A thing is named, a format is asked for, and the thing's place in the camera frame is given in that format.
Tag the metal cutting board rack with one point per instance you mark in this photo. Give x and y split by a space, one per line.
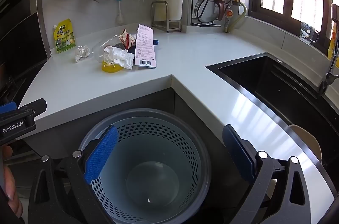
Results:
165 25

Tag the white bottle brush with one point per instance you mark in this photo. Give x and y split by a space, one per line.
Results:
119 18

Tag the printed glass mug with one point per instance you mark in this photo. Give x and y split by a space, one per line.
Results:
307 32

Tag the clear plastic cup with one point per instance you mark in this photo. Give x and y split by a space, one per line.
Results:
102 47

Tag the grey perforated waste basket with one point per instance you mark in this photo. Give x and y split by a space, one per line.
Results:
159 181

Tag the yellow plastic lid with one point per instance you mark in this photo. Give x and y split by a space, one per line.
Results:
112 69

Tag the white tissue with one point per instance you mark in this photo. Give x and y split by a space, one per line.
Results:
121 57

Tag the yellow bottle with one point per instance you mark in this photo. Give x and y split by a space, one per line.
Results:
332 46

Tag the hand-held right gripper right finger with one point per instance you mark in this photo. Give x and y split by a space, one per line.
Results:
238 155

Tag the pink white paper box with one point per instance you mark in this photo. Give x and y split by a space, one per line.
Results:
145 46

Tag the dark grey cloth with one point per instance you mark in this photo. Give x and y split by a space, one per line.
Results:
130 50

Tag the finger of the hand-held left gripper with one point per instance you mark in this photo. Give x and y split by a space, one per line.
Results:
8 108
34 105

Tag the red white snack wrapper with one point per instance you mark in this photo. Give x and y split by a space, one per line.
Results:
126 38

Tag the yellow seasoning pouch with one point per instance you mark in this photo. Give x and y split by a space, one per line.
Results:
65 37

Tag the black stove unit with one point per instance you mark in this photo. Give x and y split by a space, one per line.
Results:
18 41

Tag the black kitchen sink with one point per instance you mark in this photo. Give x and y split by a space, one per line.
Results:
286 96

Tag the crumpled white plastic bag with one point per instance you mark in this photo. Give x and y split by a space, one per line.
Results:
81 53

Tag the person's left hand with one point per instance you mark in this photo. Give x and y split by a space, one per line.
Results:
9 181

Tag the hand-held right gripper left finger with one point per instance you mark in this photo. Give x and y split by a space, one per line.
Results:
102 152

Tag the metal faucet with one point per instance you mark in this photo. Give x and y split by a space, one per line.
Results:
331 73

